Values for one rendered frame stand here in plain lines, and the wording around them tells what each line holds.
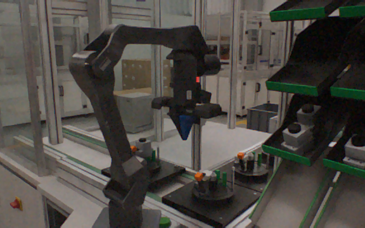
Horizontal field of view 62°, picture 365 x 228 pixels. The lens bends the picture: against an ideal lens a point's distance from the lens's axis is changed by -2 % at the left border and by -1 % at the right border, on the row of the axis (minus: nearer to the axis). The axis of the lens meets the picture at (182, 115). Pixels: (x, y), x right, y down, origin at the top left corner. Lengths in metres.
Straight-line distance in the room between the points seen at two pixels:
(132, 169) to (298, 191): 0.45
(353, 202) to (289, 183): 0.16
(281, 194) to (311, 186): 0.08
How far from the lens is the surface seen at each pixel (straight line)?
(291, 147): 0.76
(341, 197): 0.87
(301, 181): 0.89
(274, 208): 0.88
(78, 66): 0.58
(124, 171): 0.65
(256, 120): 3.03
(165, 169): 1.25
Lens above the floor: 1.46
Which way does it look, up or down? 13 degrees down
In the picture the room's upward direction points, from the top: straight up
